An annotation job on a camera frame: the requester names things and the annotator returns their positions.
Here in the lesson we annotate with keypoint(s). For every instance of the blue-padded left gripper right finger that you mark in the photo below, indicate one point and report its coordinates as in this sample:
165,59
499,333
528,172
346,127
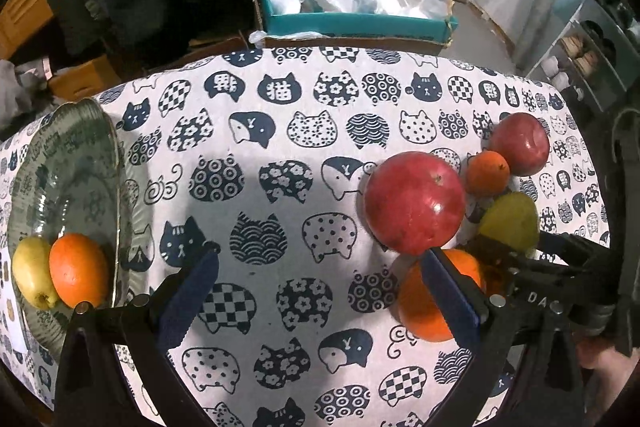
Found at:
547,387

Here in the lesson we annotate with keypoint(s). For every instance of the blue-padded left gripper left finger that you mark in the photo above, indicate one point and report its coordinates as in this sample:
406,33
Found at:
91,389

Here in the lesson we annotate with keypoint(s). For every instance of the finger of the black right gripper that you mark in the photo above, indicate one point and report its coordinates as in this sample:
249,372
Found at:
505,259

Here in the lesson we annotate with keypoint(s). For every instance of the small green-yellow pear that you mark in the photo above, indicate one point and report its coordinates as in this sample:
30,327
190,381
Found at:
512,220

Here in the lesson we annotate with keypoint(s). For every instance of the large orange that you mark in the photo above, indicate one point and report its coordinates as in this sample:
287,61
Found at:
416,307

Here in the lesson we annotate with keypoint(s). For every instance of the small orange tangerine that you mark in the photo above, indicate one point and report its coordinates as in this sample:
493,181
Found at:
487,174

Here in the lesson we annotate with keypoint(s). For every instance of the small red apple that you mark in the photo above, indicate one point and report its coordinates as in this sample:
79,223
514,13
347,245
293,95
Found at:
522,142

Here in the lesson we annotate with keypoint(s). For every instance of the medium orange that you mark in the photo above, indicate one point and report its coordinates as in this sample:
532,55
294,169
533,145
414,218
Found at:
79,270

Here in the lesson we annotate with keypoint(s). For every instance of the large red apple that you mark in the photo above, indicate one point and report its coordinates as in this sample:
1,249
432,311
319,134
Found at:
413,201

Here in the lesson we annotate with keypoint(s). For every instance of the person's right hand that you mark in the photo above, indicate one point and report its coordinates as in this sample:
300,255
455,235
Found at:
600,355

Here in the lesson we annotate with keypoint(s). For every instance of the grey shoe rack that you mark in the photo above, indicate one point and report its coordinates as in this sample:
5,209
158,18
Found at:
595,58

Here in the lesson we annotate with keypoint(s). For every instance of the green patterned glass plate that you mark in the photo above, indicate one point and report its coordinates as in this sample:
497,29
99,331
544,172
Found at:
69,183

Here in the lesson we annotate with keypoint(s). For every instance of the cat-print white tablecloth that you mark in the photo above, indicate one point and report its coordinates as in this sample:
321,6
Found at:
265,154

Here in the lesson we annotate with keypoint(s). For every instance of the teal cardboard box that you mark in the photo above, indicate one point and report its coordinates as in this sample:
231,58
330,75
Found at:
357,25

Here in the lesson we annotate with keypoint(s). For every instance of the grey clothes pile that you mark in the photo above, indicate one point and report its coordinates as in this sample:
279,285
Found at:
20,87

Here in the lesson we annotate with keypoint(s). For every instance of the wooden louvered closet door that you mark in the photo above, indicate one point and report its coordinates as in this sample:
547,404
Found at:
20,21

